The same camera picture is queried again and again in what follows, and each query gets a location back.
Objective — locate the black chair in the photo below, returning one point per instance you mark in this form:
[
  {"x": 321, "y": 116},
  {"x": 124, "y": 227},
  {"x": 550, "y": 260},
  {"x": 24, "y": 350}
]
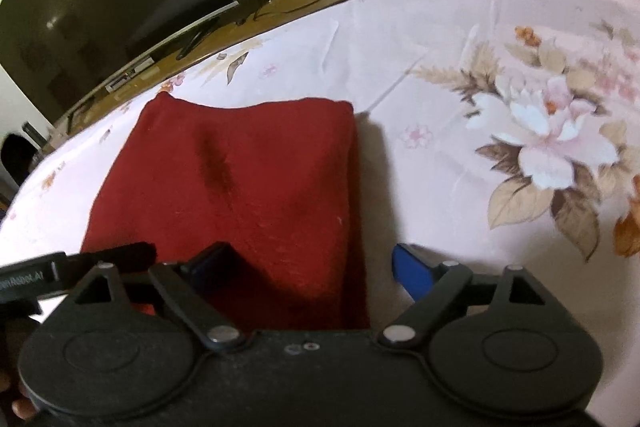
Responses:
[{"x": 15, "y": 159}]

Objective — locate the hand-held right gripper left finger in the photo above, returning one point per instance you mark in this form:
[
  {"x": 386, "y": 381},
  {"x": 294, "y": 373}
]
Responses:
[{"x": 210, "y": 261}]

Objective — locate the dark metal bottle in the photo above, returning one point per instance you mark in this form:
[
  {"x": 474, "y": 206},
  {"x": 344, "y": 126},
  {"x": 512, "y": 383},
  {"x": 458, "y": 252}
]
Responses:
[{"x": 33, "y": 134}]

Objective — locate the person's left hand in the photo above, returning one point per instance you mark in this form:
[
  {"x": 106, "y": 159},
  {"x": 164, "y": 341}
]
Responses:
[{"x": 15, "y": 399}]

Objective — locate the white floral bed sheet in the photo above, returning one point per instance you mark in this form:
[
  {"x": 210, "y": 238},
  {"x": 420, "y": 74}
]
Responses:
[{"x": 450, "y": 57}]

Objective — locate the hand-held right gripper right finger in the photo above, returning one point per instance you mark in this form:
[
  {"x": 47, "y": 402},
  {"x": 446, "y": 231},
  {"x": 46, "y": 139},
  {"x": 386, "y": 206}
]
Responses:
[{"x": 412, "y": 272}]

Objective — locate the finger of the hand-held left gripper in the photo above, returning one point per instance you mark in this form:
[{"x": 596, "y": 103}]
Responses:
[{"x": 120, "y": 253}]

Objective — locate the red embroidered garment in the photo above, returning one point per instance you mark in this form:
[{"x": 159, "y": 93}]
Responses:
[{"x": 225, "y": 187}]

